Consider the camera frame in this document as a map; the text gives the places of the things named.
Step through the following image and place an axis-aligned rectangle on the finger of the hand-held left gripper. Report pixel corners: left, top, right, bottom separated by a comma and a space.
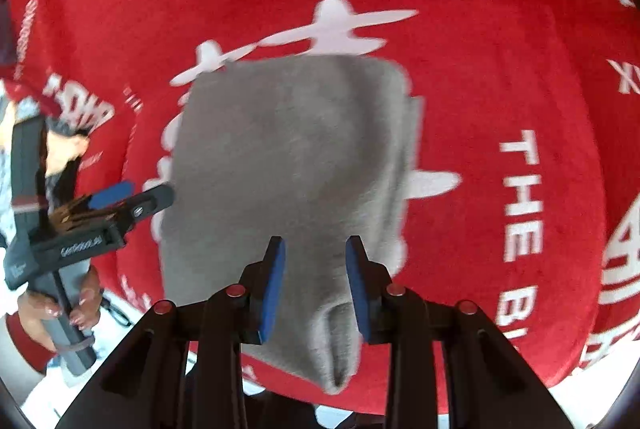
111, 183, 176, 230
80, 180, 136, 210

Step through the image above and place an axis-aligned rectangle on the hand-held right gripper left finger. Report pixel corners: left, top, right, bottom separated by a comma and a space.
55, 236, 287, 429

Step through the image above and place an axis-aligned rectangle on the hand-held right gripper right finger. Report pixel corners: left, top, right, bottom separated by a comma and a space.
346, 235, 573, 429

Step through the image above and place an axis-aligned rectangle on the grey shirt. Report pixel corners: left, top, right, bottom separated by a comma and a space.
159, 54, 426, 396

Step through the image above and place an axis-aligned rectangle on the person's left forearm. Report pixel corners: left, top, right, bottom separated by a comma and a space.
4, 314, 57, 376

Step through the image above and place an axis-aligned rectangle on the person's left hand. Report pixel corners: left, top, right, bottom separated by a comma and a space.
17, 266, 104, 352

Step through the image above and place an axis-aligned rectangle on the red printed blanket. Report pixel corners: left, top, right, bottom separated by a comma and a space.
0, 0, 640, 415

